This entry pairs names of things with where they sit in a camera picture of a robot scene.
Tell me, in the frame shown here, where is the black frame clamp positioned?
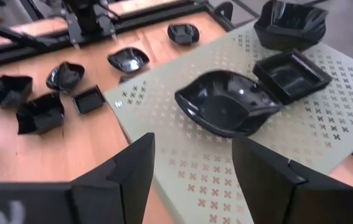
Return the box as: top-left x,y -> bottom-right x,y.
214,1 -> 233,22

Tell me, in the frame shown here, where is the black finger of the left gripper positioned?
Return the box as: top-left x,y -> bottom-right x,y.
100,9 -> 116,41
65,11 -> 80,50

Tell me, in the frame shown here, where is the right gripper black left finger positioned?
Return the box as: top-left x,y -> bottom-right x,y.
70,132 -> 156,224

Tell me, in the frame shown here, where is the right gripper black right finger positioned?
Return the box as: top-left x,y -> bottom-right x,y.
232,136 -> 336,224

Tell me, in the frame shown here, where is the black wavy square mini plate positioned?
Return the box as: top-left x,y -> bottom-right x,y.
166,22 -> 201,46
0,74 -> 34,110
253,0 -> 329,52
16,91 -> 65,136

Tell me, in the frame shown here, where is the black leaf-shaped mini plate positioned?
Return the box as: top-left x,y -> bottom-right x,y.
174,70 -> 285,139
106,46 -> 151,75
45,61 -> 86,94

